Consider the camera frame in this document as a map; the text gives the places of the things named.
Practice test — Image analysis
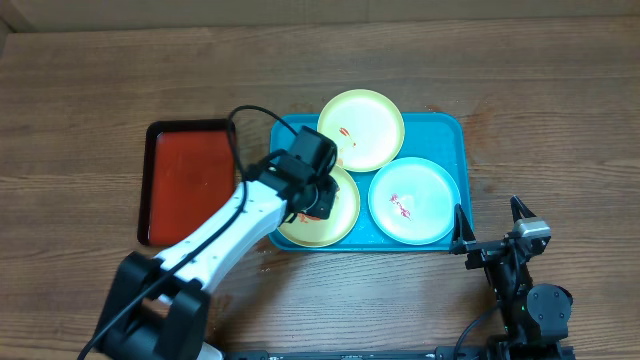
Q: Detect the yellow plate front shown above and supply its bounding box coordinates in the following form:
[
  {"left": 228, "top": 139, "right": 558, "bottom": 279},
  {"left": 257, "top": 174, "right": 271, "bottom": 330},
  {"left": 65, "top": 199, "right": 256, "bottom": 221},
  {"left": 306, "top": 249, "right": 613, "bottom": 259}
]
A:
[{"left": 278, "top": 167, "right": 360, "bottom": 248}]

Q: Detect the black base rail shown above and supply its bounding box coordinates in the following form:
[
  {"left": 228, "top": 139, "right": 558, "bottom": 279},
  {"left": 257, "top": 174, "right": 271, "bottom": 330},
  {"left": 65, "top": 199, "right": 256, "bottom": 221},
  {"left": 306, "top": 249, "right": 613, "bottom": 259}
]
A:
[{"left": 219, "top": 344, "right": 576, "bottom": 360}]

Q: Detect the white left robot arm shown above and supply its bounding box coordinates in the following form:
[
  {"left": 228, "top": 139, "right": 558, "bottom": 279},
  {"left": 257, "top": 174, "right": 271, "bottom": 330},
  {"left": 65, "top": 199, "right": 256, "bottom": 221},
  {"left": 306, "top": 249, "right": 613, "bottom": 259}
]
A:
[{"left": 79, "top": 150, "right": 336, "bottom": 360}]

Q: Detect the light blue plate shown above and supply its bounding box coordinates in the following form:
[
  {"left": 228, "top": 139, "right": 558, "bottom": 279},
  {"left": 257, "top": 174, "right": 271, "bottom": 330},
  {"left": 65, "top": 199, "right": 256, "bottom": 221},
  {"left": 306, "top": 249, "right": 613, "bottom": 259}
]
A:
[{"left": 368, "top": 157, "right": 461, "bottom": 246}]

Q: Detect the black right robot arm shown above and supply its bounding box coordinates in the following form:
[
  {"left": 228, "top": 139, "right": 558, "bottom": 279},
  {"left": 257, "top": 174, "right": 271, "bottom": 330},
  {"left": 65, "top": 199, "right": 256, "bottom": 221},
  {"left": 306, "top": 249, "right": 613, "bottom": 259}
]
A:
[{"left": 437, "top": 196, "right": 576, "bottom": 360}]

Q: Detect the red black tray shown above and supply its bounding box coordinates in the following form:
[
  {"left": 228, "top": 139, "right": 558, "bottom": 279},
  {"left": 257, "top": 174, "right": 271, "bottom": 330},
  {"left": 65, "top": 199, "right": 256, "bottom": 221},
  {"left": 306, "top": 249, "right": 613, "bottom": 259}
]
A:
[{"left": 137, "top": 119, "right": 235, "bottom": 246}]

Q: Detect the yellow plate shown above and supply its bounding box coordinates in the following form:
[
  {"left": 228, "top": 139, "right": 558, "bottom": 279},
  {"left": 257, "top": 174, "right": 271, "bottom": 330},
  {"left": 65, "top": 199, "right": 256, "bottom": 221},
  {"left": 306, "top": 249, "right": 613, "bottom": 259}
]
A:
[
  {"left": 317, "top": 89, "right": 405, "bottom": 172},
  {"left": 278, "top": 167, "right": 360, "bottom": 248}
]

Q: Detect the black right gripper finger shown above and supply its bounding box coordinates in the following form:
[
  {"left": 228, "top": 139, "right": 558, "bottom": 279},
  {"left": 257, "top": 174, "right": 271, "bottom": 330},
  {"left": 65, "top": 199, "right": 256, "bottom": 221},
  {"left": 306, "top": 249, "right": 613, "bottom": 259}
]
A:
[
  {"left": 510, "top": 195, "right": 535, "bottom": 223},
  {"left": 452, "top": 204, "right": 476, "bottom": 245}
]

